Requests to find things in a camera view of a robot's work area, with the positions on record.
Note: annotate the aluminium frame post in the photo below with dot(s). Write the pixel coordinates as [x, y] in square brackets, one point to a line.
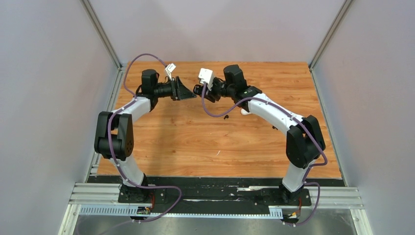
[101, 32]
[330, 33]

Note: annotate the left aluminium frame post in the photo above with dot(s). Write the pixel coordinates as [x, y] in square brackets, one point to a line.
[101, 32]

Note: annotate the aluminium front rail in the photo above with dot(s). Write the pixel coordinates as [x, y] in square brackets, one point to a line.
[107, 194]

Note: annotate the black earbud charging case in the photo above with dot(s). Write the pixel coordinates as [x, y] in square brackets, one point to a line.
[198, 89]

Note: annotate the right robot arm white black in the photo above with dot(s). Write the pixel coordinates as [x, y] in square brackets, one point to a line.
[304, 138]

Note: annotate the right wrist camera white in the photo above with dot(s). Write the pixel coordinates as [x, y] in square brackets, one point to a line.
[206, 77]

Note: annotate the white earbud charging case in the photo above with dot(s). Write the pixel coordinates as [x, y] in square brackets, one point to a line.
[244, 112]

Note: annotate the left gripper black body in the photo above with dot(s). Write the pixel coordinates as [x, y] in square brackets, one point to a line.
[175, 94]

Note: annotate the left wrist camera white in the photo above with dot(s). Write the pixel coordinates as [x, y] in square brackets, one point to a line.
[169, 70]

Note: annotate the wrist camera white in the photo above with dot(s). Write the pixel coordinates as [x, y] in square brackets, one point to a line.
[169, 70]
[206, 77]

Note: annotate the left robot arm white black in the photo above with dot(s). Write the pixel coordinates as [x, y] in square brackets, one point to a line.
[114, 137]

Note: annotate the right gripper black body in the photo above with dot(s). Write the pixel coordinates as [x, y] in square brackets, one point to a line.
[219, 89]

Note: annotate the right aluminium frame post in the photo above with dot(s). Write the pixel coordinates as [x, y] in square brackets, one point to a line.
[330, 33]

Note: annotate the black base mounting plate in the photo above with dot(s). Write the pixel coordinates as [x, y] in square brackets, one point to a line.
[208, 195]

